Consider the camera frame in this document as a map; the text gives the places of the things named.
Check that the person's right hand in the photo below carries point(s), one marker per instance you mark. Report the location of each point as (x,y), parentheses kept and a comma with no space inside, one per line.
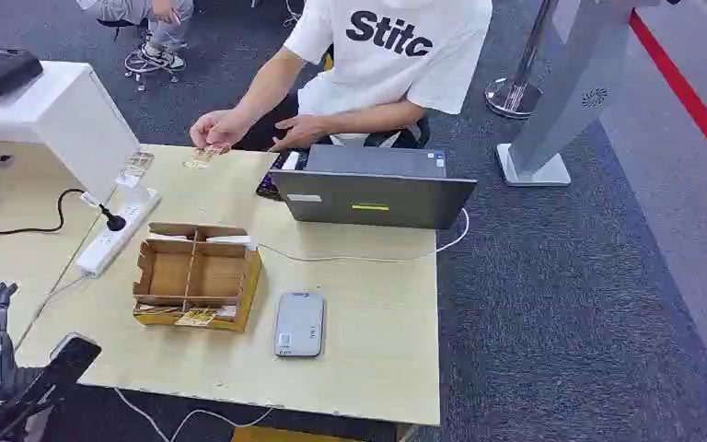
(219,127)

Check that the person's left hand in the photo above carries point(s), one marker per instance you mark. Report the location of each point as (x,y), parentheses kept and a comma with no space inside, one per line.
(301,129)

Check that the small printed card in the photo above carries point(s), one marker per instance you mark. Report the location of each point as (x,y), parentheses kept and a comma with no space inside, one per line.
(212,151)
(195,163)

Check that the small white block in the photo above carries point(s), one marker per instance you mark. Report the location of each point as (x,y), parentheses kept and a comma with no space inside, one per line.
(290,161)

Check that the grey open laptop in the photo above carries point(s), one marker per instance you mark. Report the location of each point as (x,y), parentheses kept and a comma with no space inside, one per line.
(372,192)

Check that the clear plastic card holder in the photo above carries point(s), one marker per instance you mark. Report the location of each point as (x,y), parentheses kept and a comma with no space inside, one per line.
(134,168)

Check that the black wheeled chair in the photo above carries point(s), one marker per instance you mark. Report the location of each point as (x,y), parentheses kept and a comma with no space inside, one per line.
(140,58)

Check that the stack of white cards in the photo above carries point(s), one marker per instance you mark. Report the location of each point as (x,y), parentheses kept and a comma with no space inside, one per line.
(231,240)

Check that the seated person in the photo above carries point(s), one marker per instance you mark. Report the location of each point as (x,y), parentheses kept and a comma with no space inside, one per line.
(390,55)

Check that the person on chair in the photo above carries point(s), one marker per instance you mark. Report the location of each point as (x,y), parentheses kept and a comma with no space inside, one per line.
(146,24)

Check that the white power strip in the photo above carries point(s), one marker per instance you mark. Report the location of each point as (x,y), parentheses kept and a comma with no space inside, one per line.
(115,235)

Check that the wooden divided card box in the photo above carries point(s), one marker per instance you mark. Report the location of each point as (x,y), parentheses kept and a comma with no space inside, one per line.
(198,277)

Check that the white cabinet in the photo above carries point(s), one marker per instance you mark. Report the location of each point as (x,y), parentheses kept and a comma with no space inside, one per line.
(67,116)

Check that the yellow printed card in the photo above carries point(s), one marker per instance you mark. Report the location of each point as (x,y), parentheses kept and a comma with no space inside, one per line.
(196,317)

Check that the grey flat card reader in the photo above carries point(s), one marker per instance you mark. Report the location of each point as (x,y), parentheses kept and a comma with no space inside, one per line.
(299,324)

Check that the small grey disc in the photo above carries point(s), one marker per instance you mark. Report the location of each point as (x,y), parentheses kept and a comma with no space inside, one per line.
(1,162)

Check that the grey kiosk stand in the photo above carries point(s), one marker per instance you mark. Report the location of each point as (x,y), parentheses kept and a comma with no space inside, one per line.
(573,79)

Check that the yellow board under desk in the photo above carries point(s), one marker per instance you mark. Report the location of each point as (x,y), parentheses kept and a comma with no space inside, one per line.
(286,435)

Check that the chrome stanchion post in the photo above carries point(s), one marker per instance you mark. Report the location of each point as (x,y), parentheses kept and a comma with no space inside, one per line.
(515,91)

